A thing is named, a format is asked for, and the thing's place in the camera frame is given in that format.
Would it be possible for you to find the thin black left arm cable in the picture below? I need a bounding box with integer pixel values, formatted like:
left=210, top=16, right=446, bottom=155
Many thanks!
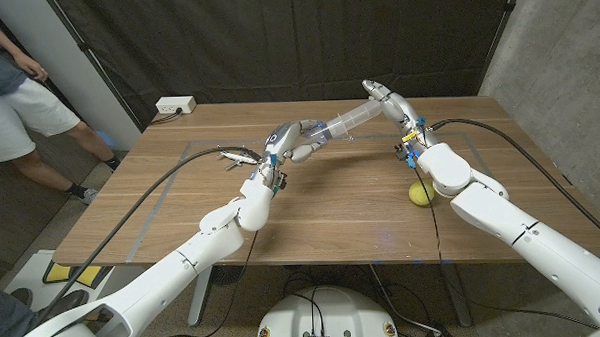
left=154, top=229, right=263, bottom=337

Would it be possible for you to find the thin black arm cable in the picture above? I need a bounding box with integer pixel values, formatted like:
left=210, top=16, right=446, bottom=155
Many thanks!
left=412, top=160, right=600, bottom=336
left=154, top=229, right=263, bottom=337

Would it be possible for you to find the white and yellow floor board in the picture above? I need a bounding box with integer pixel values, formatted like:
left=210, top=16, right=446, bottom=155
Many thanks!
left=2, top=246, right=136, bottom=310

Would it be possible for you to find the person in blue jeans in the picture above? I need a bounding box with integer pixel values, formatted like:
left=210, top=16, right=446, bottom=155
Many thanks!
left=0, top=273, right=92, bottom=337

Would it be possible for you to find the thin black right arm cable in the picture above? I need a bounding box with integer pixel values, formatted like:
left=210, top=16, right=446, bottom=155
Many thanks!
left=412, top=160, right=600, bottom=336

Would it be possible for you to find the black power adapter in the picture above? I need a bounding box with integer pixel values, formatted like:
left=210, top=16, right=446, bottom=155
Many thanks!
left=418, top=325, right=455, bottom=337

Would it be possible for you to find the grey table leg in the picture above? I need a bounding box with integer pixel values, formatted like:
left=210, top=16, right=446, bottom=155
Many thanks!
left=440, top=262, right=475, bottom=330
left=185, top=265, right=216, bottom=328

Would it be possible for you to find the clear plastic syringe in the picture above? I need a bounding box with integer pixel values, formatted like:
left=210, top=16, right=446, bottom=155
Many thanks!
left=305, top=100, right=385, bottom=142

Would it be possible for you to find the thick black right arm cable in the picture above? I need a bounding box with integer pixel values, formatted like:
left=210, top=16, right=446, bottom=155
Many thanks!
left=429, top=112, right=600, bottom=258

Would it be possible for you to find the person in white shorts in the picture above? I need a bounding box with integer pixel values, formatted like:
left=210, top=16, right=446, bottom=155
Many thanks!
left=0, top=4, right=124, bottom=209

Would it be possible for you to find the black power strip cable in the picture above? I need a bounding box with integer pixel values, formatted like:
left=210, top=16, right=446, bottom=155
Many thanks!
left=150, top=107, right=184, bottom=126

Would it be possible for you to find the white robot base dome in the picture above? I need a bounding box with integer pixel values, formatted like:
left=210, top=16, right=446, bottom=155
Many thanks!
left=253, top=283, right=401, bottom=337

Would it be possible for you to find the grey tape outline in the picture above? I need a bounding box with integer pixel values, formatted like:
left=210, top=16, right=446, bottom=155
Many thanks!
left=121, top=127, right=534, bottom=266

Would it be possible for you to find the black backdrop curtain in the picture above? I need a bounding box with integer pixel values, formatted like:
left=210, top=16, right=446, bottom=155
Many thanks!
left=53, top=0, right=522, bottom=133

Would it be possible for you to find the white floor cable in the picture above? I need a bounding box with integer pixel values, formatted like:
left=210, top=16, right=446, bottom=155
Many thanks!
left=368, top=261, right=438, bottom=336

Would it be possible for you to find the white power strip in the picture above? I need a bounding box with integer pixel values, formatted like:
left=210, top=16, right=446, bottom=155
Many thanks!
left=154, top=95, right=198, bottom=115

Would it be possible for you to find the yellow ball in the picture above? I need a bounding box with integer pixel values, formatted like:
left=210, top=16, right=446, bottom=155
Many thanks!
left=408, top=180, right=436, bottom=208

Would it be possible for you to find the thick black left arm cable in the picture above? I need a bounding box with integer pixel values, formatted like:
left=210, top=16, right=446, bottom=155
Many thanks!
left=26, top=145, right=269, bottom=327

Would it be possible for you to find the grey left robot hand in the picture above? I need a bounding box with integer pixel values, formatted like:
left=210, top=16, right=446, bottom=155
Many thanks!
left=255, top=118, right=333, bottom=192

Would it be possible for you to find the black backdrop stand pole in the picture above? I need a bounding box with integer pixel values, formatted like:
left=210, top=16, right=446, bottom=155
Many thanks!
left=473, top=0, right=528, bottom=92
left=46, top=0, right=144, bottom=133

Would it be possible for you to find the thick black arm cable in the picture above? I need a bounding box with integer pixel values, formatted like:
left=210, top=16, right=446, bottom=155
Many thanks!
left=26, top=145, right=269, bottom=327
left=429, top=112, right=600, bottom=258

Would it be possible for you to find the black round fan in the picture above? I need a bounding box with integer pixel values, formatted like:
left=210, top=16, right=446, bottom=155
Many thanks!
left=210, top=263, right=248, bottom=287

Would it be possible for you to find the white toy airplane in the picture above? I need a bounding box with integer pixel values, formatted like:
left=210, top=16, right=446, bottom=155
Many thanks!
left=216, top=144, right=259, bottom=171

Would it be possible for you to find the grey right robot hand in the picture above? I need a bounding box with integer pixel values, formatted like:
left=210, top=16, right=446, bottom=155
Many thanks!
left=361, top=77, right=439, bottom=163

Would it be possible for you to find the blue floor object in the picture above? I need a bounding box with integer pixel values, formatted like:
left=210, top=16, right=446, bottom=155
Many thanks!
left=96, top=128, right=118, bottom=150

